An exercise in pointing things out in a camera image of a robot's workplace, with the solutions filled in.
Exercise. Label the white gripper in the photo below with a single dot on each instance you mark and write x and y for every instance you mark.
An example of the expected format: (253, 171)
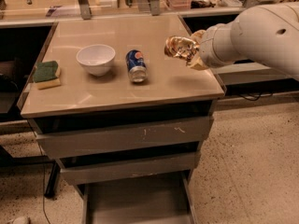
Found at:
(207, 50)

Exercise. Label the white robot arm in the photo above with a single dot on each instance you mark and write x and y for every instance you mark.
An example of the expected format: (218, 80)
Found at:
(267, 34)

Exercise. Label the blue pepsi can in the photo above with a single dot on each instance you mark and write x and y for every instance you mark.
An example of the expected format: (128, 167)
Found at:
(137, 69)

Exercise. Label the grey drawer cabinet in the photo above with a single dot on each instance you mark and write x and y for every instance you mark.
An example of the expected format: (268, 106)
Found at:
(85, 102)

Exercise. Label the open bottom drawer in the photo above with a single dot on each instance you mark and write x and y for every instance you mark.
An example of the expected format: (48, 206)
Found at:
(152, 199)

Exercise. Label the top grey drawer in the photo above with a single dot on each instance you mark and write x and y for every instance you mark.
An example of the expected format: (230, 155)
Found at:
(125, 137)

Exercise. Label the grey drawer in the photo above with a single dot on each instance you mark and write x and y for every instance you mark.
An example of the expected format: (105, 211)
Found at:
(128, 169)
(125, 137)

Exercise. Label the middle grey drawer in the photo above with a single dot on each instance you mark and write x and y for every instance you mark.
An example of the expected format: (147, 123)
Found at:
(128, 169)

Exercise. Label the white bowl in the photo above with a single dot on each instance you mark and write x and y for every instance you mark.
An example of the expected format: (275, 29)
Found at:
(96, 59)

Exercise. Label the green yellow sponge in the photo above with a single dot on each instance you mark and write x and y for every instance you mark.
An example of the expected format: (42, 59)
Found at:
(47, 75)

